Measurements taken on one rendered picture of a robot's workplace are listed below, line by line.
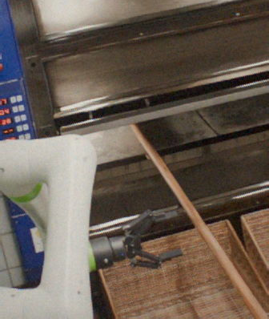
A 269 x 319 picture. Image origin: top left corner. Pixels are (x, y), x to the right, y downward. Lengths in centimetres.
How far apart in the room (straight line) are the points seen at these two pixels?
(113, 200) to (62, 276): 119
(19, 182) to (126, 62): 90
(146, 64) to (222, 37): 30
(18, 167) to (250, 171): 131
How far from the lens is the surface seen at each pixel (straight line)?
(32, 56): 253
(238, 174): 290
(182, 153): 277
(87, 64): 259
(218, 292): 299
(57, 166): 177
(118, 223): 239
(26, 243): 277
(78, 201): 173
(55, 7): 251
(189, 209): 233
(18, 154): 182
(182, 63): 265
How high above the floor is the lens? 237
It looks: 24 degrees down
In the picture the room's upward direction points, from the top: 9 degrees counter-clockwise
